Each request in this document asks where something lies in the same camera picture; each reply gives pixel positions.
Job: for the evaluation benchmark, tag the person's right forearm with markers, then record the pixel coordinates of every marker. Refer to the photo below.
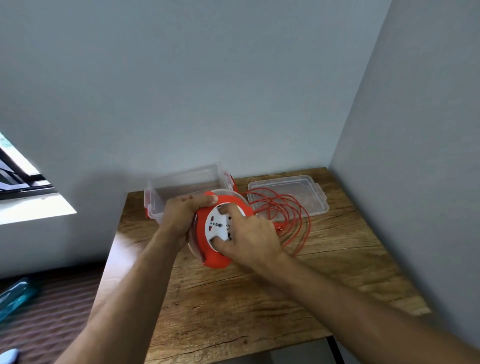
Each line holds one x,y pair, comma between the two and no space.
356,311

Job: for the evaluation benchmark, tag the person's right hand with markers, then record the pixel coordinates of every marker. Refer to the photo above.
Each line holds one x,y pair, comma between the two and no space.
255,240

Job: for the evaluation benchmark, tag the clear plastic storage box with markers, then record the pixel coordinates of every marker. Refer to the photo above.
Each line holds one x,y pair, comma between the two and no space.
180,180

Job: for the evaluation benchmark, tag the brown textured mattress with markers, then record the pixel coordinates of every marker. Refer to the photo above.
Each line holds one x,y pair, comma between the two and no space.
48,318

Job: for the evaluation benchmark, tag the person's left forearm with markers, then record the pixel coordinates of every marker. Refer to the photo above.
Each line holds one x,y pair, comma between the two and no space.
123,307

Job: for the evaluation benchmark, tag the black metal table leg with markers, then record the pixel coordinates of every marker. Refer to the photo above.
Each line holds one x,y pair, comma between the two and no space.
335,350

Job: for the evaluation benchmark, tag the clear plastic box lid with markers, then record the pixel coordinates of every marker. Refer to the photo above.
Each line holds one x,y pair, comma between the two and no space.
315,202

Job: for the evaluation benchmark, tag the person's left hand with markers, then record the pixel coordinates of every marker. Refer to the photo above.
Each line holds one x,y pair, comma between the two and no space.
176,221

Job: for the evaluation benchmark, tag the window with black bars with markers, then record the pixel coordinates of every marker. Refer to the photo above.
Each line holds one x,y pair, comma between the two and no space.
22,208

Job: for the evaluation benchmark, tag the small light blue case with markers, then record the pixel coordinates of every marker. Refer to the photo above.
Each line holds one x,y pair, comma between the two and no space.
7,356

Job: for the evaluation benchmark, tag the blue transparent bottle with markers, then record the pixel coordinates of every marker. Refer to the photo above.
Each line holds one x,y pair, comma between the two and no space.
15,296

